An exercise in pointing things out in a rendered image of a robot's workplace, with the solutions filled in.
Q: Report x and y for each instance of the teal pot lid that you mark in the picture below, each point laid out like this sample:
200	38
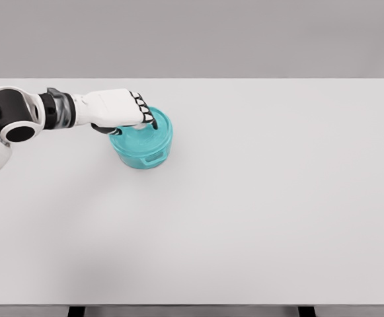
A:
145	138

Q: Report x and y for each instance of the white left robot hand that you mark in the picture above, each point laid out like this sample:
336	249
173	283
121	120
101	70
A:
115	107

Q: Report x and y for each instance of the teal pot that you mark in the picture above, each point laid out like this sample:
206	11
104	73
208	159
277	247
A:
152	158

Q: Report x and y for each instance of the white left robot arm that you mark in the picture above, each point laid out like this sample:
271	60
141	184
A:
20	115

